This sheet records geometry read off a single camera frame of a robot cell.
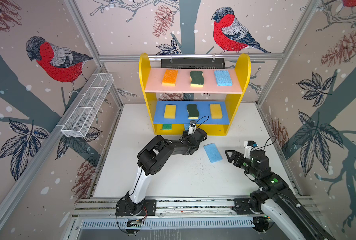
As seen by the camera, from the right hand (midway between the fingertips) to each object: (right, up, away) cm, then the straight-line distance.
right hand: (228, 155), depth 79 cm
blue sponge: (-5, -3, +13) cm, 15 cm away
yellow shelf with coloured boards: (0, +37, +44) cm, 58 cm away
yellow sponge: (-33, +24, +16) cm, 44 cm away
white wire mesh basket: (-76, +18, -8) cm, 78 cm away
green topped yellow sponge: (-36, +14, +25) cm, 46 cm away
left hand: (-18, +10, +19) cm, 28 cm away
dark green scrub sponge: (-18, +23, +16) cm, 33 cm away
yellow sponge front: (-3, +24, +16) cm, 28 cm away
